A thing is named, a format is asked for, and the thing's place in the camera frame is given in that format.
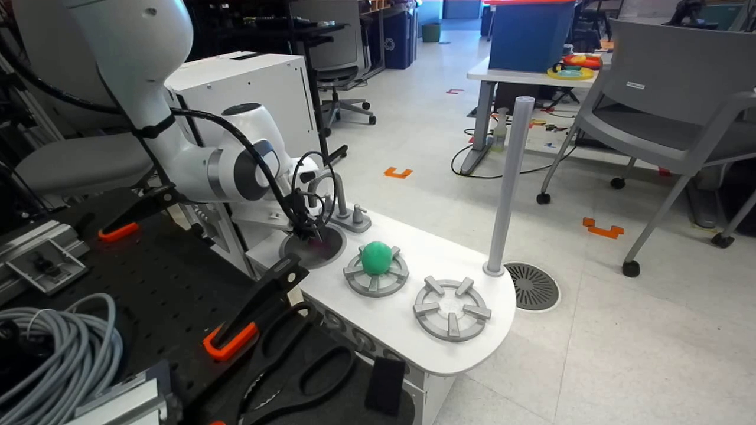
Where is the toy kitchen sink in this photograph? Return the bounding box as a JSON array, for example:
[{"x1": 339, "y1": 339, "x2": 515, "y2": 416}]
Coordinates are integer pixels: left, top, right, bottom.
[{"x1": 278, "y1": 224, "x2": 348, "y2": 270}]

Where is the grey toy tap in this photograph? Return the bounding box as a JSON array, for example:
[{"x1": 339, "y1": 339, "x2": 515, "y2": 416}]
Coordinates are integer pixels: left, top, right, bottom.
[{"x1": 307, "y1": 170, "x2": 373, "y2": 234}]

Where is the green toy ball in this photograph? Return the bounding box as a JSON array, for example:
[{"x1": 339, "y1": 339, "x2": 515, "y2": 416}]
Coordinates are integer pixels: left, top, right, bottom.
[{"x1": 361, "y1": 241, "x2": 395, "y2": 276}]

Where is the grey toy burner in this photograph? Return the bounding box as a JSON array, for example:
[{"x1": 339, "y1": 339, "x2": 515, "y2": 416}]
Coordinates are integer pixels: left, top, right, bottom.
[
  {"x1": 413, "y1": 276, "x2": 493, "y2": 342},
  {"x1": 343, "y1": 244, "x2": 410, "y2": 298}
]

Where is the white toy kitchen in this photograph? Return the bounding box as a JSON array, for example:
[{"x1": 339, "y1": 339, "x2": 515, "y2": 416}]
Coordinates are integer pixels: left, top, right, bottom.
[{"x1": 244, "y1": 96, "x2": 536, "y2": 425}]

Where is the grey toy kitchen pole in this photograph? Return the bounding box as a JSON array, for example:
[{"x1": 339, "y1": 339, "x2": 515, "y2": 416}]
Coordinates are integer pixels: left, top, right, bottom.
[{"x1": 483, "y1": 96, "x2": 536, "y2": 277}]

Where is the yellow toy plate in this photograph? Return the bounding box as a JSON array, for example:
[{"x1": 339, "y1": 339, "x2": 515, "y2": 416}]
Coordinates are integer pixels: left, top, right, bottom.
[{"x1": 546, "y1": 66, "x2": 595, "y2": 81}]

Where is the red and orange toy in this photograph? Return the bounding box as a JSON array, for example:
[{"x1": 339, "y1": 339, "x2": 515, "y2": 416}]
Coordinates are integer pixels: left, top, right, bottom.
[{"x1": 562, "y1": 54, "x2": 604, "y2": 71}]

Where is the black clamp with orange tips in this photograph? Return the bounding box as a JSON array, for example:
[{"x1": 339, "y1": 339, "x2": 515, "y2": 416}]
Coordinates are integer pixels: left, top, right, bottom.
[
  {"x1": 97, "y1": 183, "x2": 191, "y2": 243},
  {"x1": 207, "y1": 301, "x2": 359, "y2": 425},
  {"x1": 202, "y1": 254, "x2": 310, "y2": 362}
]

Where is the white control box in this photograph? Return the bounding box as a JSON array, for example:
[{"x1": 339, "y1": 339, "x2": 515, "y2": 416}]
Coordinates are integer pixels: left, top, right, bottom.
[{"x1": 164, "y1": 51, "x2": 323, "y2": 173}]

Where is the black office chair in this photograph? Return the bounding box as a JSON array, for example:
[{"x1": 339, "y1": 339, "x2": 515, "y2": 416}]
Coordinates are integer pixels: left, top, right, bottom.
[{"x1": 295, "y1": 0, "x2": 378, "y2": 127}]

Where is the blue recycling bin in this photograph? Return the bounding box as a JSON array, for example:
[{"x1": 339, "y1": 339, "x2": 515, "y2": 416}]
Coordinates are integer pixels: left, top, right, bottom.
[{"x1": 382, "y1": 7, "x2": 418, "y2": 71}]

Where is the clear spray bottle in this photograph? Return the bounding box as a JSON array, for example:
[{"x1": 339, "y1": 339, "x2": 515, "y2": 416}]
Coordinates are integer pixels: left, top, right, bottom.
[{"x1": 491, "y1": 107, "x2": 510, "y2": 152}]

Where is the white table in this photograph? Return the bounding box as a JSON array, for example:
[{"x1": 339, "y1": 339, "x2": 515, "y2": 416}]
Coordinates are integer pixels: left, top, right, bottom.
[{"x1": 460, "y1": 56, "x2": 612, "y2": 177}]

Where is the round floor vent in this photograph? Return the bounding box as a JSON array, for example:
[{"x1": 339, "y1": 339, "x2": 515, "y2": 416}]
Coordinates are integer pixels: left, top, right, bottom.
[{"x1": 503, "y1": 261, "x2": 561, "y2": 312}]

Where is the grey office chair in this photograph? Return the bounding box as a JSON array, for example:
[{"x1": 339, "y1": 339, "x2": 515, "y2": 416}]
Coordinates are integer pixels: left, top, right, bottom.
[{"x1": 11, "y1": 0, "x2": 155, "y2": 197}]

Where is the blue storage bin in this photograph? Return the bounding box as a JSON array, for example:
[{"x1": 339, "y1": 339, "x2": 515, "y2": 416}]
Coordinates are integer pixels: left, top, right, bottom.
[{"x1": 483, "y1": 0, "x2": 577, "y2": 73}]

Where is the grey chair on castors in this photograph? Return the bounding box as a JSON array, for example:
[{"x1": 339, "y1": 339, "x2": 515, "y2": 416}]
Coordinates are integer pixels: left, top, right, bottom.
[{"x1": 536, "y1": 19, "x2": 756, "y2": 279}]

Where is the black cable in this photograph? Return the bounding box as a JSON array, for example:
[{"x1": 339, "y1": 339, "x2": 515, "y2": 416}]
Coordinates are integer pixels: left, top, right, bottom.
[{"x1": 451, "y1": 143, "x2": 578, "y2": 180}]

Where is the silver metal bracket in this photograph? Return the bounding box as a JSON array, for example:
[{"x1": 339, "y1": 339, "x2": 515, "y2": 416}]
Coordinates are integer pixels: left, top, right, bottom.
[{"x1": 62, "y1": 375, "x2": 175, "y2": 425}]

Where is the aluminium rail bracket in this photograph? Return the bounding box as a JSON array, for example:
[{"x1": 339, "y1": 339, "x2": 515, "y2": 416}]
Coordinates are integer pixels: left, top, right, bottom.
[{"x1": 0, "y1": 220, "x2": 90, "y2": 299}]

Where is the coil of grey cable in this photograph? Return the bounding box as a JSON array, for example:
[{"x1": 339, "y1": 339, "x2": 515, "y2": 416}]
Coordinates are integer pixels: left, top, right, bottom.
[{"x1": 0, "y1": 293, "x2": 124, "y2": 425}]

